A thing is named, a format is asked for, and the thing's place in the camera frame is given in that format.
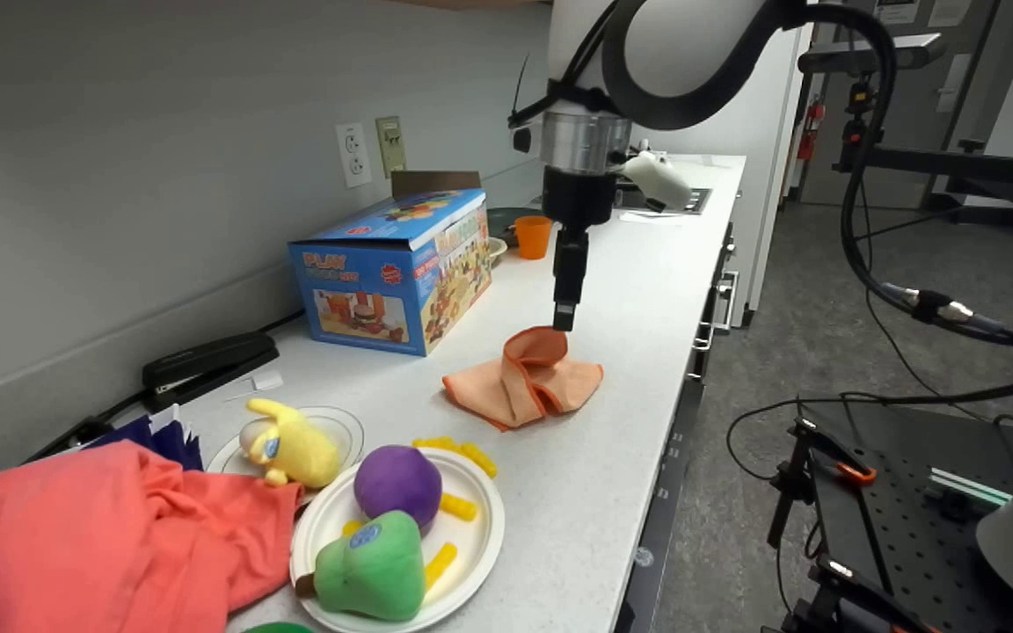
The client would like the dark blue fabric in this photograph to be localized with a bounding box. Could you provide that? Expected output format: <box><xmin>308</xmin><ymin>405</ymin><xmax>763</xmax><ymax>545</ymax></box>
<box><xmin>87</xmin><ymin>400</ymin><xmax>207</xmax><ymax>475</ymax></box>

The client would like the coral red cloth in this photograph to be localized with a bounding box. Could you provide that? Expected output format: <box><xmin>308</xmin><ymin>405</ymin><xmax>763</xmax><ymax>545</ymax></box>
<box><xmin>0</xmin><ymin>439</ymin><xmax>308</xmax><ymax>633</ymax></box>

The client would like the white paper plate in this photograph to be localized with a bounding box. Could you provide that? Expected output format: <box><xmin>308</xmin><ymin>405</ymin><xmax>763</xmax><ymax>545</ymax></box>
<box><xmin>289</xmin><ymin>439</ymin><xmax>509</xmax><ymax>633</ymax></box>

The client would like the red fire extinguisher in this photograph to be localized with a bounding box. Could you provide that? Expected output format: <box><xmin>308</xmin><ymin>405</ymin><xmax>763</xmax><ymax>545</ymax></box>
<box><xmin>794</xmin><ymin>98</ymin><xmax>829</xmax><ymax>169</ymax></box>

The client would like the beige wall switch plate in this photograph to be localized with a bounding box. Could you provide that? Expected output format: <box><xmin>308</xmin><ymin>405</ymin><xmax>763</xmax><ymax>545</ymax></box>
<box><xmin>374</xmin><ymin>113</ymin><xmax>413</xmax><ymax>180</ymax></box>

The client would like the yellow toy fry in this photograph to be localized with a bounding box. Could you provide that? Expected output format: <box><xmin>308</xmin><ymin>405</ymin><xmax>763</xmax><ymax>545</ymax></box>
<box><xmin>413</xmin><ymin>432</ymin><xmax>467</xmax><ymax>456</ymax></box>
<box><xmin>438</xmin><ymin>488</ymin><xmax>482</xmax><ymax>525</ymax></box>
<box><xmin>420</xmin><ymin>538</ymin><xmax>465</xmax><ymax>595</ymax></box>
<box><xmin>459</xmin><ymin>439</ymin><xmax>505</xmax><ymax>481</ymax></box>

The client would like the yellow plush toy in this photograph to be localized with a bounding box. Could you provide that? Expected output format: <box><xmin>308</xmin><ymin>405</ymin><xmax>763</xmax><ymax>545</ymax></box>
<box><xmin>237</xmin><ymin>397</ymin><xmax>347</xmax><ymax>491</ymax></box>

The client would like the blue toy food set box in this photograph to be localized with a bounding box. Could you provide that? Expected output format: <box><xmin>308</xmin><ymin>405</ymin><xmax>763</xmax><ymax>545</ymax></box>
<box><xmin>287</xmin><ymin>169</ymin><xmax>499</xmax><ymax>358</ymax></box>

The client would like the orange handled black clamp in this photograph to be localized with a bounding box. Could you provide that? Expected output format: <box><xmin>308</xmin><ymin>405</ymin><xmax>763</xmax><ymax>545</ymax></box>
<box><xmin>804</xmin><ymin>552</ymin><xmax>896</xmax><ymax>633</ymax></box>
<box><xmin>766</xmin><ymin>415</ymin><xmax>887</xmax><ymax>552</ymax></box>

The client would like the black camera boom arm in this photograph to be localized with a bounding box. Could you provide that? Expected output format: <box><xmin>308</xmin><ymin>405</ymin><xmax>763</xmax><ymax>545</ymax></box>
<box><xmin>855</xmin><ymin>139</ymin><xmax>1013</xmax><ymax>242</ymax></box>

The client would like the orange plastic cup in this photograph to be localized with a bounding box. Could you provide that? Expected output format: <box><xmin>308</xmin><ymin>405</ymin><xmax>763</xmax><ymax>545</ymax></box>
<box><xmin>509</xmin><ymin>212</ymin><xmax>560</xmax><ymax>265</ymax></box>

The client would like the purple plush ball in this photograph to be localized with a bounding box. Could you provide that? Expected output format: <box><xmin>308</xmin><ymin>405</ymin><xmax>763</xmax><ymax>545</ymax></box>
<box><xmin>352</xmin><ymin>445</ymin><xmax>447</xmax><ymax>535</ymax></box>

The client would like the black stapler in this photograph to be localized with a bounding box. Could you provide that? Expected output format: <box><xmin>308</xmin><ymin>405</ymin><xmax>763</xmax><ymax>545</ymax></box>
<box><xmin>138</xmin><ymin>329</ymin><xmax>283</xmax><ymax>415</ymax></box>

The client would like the orange microfibre cloth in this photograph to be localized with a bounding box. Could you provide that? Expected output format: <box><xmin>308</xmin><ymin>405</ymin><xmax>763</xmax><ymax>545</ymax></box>
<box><xmin>439</xmin><ymin>325</ymin><xmax>609</xmax><ymax>432</ymax></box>

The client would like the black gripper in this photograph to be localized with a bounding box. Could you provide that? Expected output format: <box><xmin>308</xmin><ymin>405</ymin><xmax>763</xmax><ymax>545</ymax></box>
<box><xmin>539</xmin><ymin>166</ymin><xmax>622</xmax><ymax>336</ymax></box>

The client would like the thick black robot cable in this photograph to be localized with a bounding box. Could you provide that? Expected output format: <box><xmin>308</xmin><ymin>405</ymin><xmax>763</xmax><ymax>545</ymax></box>
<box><xmin>804</xmin><ymin>0</ymin><xmax>1013</xmax><ymax>415</ymax></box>

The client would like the clear plastic plate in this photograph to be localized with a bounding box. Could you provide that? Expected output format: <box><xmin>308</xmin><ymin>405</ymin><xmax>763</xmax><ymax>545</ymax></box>
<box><xmin>207</xmin><ymin>400</ymin><xmax>371</xmax><ymax>479</ymax></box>

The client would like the black perforated breadboard table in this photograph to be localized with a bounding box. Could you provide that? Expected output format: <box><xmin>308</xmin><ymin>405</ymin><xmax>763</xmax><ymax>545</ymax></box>
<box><xmin>799</xmin><ymin>397</ymin><xmax>1013</xmax><ymax>633</ymax></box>

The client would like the thin black cable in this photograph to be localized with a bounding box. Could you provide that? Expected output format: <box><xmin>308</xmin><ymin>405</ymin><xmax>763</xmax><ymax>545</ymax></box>
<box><xmin>723</xmin><ymin>394</ymin><xmax>850</xmax><ymax>592</ymax></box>

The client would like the green plush pear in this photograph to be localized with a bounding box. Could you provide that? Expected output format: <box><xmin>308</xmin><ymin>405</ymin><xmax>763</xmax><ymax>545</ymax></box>
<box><xmin>294</xmin><ymin>511</ymin><xmax>431</xmax><ymax>626</ymax></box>

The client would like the white wall outlet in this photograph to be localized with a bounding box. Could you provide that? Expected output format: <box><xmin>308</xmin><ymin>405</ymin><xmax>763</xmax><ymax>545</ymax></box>
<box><xmin>336</xmin><ymin>121</ymin><xmax>378</xmax><ymax>191</ymax></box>

